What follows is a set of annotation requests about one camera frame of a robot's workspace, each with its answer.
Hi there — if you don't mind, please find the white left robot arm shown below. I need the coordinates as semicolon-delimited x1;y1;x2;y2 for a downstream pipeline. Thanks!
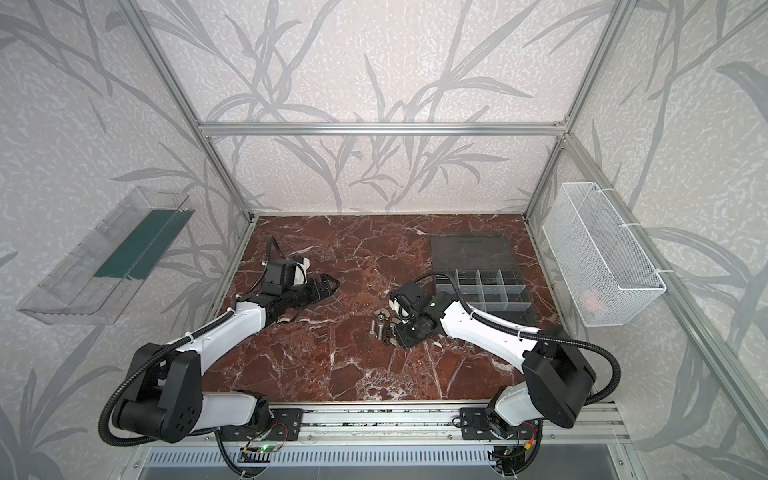
97;258;339;447

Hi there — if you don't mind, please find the clear plastic organizer box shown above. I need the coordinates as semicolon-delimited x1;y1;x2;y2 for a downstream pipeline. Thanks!
430;233;537;327

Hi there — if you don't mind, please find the pink object in basket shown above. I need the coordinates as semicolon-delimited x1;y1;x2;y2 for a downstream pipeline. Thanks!
580;289;607;315

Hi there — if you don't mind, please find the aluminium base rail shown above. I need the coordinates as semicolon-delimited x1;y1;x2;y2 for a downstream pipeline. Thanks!
239;400;631;446

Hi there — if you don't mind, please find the aluminium frame post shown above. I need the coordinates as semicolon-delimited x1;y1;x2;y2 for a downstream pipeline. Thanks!
523;0;637;220

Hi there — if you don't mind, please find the clear wall shelf green bottom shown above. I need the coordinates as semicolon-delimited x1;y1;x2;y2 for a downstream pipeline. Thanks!
17;187;195;325

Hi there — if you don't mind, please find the white wire mesh basket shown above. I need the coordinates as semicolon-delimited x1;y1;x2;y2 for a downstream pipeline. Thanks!
542;182;666;327

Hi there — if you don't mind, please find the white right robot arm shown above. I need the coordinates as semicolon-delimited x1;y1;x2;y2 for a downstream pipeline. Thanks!
389;272;622;439

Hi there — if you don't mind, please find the aluminium rear crossbar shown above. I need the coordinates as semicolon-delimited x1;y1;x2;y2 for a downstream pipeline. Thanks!
199;122;565;137

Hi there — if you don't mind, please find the pile of screws and nuts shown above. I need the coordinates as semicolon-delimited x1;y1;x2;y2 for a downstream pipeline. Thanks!
369;309;400;347

